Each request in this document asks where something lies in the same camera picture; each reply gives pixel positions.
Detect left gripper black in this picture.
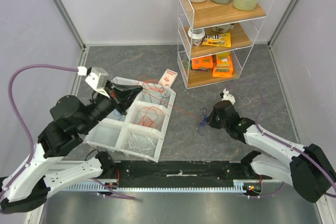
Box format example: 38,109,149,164
79,79,144,133

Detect orange box stack right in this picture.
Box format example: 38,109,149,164
212,51,234,78

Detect white wire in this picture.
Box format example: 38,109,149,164
124,131,160,154

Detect orange box left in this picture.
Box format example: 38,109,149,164
191,55,213,70

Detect white yoghurt cup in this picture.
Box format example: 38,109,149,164
211,24,234,33

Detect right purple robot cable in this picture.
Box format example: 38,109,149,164
227,80,336,198

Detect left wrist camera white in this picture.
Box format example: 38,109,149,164
77,66,109,98

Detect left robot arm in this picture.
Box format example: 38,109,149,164
1,81,143,214

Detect yellow candy bag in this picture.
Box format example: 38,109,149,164
201,33,232,48

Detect dark green wire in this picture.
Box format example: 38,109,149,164
146,87,171,105

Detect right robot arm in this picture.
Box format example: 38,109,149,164
209,100,335,203

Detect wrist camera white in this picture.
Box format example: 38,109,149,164
220,89,236,105
77,66,109,98

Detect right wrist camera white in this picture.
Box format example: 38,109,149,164
220,89,236,105

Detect small white pink box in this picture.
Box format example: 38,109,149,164
158,69,178,88

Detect white compartment tray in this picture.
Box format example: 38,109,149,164
84,77,176,163

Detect white paper cup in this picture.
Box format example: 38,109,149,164
188,28,206,46

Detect white wire shelf rack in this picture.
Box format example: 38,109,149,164
177,0,274,89

